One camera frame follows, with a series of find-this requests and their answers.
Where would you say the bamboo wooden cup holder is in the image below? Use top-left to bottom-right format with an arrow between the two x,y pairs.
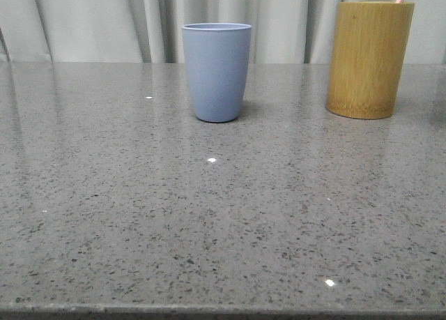
325,1 -> 415,119

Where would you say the grey curtain backdrop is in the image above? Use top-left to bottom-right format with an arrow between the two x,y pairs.
0,0 -> 446,65

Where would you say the blue plastic cup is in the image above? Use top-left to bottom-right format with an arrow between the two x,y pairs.
182,23 -> 252,123

